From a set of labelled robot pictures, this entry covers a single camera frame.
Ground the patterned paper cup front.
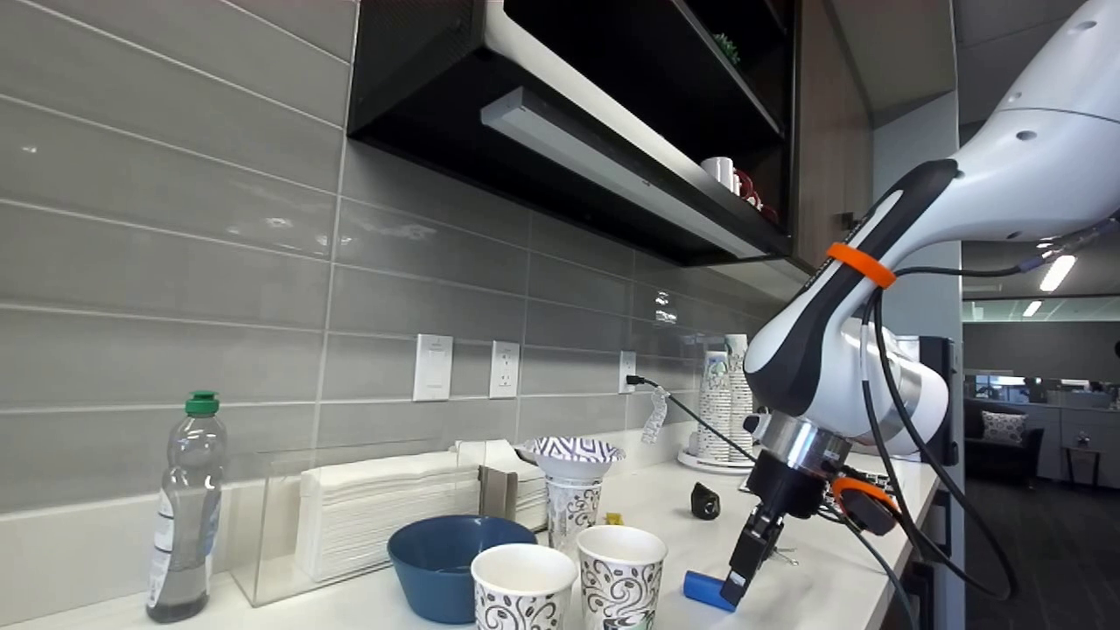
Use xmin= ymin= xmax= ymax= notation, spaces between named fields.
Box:
xmin=470 ymin=544 xmax=579 ymax=630

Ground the small black round object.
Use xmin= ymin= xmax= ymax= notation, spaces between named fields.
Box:
xmin=690 ymin=483 xmax=720 ymax=523

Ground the blue bowl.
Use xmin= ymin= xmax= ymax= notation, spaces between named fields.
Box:
xmin=390 ymin=516 xmax=533 ymax=623

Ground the patterned paper cup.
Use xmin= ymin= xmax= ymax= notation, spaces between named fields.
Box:
xmin=579 ymin=527 xmax=667 ymax=630
xmin=470 ymin=544 xmax=579 ymax=630

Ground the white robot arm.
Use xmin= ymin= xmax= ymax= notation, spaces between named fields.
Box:
xmin=720 ymin=0 xmax=1120 ymax=601

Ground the white wall outlet middle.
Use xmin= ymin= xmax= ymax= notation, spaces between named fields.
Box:
xmin=490 ymin=341 xmax=517 ymax=398

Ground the patterned paper cup rear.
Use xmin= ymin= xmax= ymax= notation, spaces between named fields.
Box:
xmin=579 ymin=527 xmax=667 ymax=630

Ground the black upper cabinet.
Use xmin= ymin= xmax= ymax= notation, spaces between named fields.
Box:
xmin=351 ymin=0 xmax=793 ymax=268

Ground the blue block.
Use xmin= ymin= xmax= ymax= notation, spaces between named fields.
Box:
xmin=684 ymin=571 xmax=736 ymax=613

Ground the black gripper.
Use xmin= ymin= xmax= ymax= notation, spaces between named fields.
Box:
xmin=720 ymin=453 xmax=826 ymax=608

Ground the white wall outlet with plug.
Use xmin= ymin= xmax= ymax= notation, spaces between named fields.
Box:
xmin=615 ymin=352 xmax=636 ymax=392

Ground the patterned cup with plate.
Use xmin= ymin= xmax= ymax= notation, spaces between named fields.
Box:
xmin=517 ymin=438 xmax=622 ymax=549

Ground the dish soap bottle green cap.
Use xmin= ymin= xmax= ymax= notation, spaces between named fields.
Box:
xmin=145 ymin=392 xmax=229 ymax=623

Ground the white light switch plate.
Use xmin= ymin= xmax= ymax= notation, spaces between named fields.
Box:
xmin=413 ymin=334 xmax=453 ymax=398

